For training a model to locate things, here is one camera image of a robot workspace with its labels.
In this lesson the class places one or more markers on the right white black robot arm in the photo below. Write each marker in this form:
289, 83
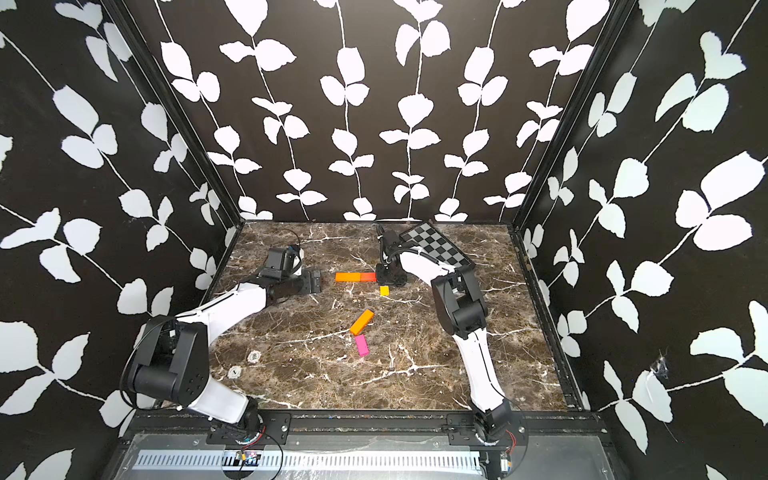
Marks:
462, 312

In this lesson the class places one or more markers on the black white checkerboard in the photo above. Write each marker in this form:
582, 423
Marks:
428, 240

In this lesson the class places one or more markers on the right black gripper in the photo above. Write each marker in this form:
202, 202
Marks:
381, 279

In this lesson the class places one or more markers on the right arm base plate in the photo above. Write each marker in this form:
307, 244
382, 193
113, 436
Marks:
485, 431

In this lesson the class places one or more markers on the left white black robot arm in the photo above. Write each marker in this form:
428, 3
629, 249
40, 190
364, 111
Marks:
171, 360

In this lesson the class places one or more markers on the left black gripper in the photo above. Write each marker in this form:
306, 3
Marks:
307, 286

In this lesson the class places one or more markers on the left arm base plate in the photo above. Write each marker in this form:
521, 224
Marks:
271, 424

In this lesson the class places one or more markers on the white perforated cable strip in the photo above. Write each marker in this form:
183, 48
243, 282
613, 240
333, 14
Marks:
375, 461

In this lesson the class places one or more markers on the pink block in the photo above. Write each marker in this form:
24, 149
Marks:
362, 345

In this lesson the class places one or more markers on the orange block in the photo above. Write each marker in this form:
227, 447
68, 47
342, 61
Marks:
361, 322
348, 277

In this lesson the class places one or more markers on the white round table sticker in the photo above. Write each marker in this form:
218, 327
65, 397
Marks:
254, 357

